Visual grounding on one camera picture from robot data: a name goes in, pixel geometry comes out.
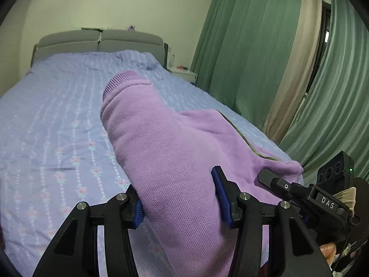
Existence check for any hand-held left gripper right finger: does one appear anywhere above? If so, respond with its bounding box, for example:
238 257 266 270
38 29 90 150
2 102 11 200
211 166 333 277

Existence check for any blue floral bedspread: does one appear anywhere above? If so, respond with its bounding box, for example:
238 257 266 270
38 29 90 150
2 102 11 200
0 50 304 277

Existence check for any purple sweater with green stripes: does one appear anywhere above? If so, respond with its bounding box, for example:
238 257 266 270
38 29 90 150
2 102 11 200
100 70 304 277

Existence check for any grey padded headboard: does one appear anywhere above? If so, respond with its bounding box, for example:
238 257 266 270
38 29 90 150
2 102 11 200
32 29 169 70

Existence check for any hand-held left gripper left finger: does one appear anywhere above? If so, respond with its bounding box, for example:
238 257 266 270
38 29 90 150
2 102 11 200
32 184 145 277

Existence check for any white nightstand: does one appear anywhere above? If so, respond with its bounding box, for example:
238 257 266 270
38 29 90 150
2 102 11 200
167 66 198 85

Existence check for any beige curtain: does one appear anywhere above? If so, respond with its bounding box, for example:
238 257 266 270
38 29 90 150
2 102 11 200
262 0 330 145

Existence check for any person's right hand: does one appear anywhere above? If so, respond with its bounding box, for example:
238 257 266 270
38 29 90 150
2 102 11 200
319 242 338 259

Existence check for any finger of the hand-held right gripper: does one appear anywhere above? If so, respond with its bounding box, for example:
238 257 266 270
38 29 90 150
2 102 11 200
257 169 312 205

